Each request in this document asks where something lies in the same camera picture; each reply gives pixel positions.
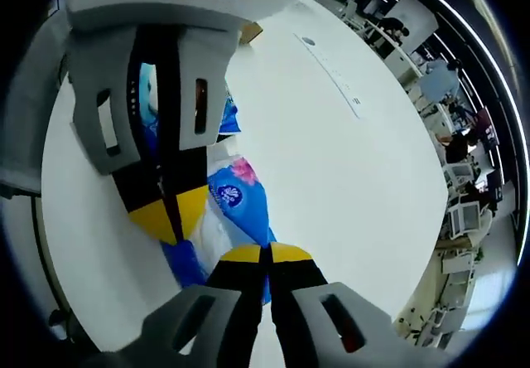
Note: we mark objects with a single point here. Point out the white table socket strip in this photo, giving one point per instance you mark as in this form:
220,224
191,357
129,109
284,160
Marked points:
308,40

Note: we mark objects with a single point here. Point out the blue white soft wipes pack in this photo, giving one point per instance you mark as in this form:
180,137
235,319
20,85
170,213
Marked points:
229,111

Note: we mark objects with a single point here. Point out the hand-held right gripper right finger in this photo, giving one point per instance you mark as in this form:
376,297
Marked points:
372,335

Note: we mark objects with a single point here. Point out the blue soft tissue pack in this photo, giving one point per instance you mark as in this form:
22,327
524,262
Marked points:
242,202

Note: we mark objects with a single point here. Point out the brown cardboard shoe box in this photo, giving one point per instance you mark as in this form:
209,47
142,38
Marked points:
250,32

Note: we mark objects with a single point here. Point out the hanging display screen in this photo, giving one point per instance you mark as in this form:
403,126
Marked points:
488,129

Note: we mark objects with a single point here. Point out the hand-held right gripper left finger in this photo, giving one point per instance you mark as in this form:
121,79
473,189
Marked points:
165,335

